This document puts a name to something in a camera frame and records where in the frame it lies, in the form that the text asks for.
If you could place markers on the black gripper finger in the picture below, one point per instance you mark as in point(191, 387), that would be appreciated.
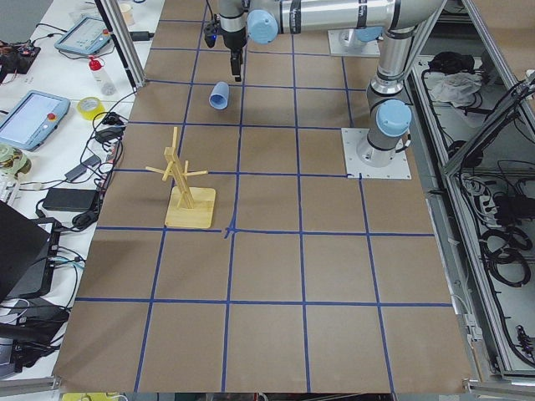
point(236, 62)

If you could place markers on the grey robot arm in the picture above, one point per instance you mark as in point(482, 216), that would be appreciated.
point(352, 38)
point(263, 21)

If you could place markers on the red cap squeeze bottle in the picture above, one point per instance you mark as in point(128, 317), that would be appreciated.
point(101, 77)

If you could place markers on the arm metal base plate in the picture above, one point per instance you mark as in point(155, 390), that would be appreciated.
point(368, 50)
point(363, 161)

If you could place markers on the black laptop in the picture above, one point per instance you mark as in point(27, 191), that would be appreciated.
point(28, 247)

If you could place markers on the white crumpled cloth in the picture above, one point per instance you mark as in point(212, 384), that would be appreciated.
point(457, 89)

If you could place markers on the yellow tape roll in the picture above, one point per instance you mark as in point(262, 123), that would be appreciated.
point(90, 107)

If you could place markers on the green glass jar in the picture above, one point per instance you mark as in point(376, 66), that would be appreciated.
point(14, 162)

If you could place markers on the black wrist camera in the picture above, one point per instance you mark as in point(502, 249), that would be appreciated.
point(212, 30)

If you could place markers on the light blue plastic cup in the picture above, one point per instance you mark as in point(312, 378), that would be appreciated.
point(219, 96)

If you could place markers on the aluminium frame post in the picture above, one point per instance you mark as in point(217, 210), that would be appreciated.
point(110, 12)

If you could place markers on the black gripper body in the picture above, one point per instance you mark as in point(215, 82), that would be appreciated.
point(234, 39)

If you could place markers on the wooden cup rack stand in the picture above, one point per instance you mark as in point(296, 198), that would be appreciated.
point(188, 207)

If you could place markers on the blue teach pendant tablet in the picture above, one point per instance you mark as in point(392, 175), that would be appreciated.
point(33, 120)

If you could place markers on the black power adapter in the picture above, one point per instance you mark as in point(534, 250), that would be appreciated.
point(66, 199)

